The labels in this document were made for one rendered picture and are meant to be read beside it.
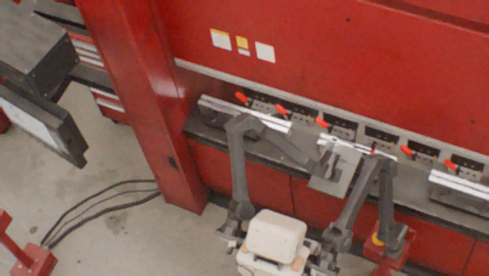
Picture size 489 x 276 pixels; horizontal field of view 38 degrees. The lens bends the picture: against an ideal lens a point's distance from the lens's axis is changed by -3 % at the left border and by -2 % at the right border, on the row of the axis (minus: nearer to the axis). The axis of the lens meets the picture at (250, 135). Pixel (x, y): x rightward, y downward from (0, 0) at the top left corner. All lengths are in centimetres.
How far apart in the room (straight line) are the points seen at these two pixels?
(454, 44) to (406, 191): 112
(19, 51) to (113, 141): 210
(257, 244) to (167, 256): 157
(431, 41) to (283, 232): 94
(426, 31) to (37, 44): 148
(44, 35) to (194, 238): 196
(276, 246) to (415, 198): 89
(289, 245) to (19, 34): 136
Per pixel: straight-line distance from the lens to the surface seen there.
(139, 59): 323
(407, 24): 265
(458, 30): 259
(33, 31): 301
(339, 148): 354
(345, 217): 304
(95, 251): 462
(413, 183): 361
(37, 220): 485
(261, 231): 295
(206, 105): 378
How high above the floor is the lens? 406
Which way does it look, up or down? 58 degrees down
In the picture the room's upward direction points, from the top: 12 degrees counter-clockwise
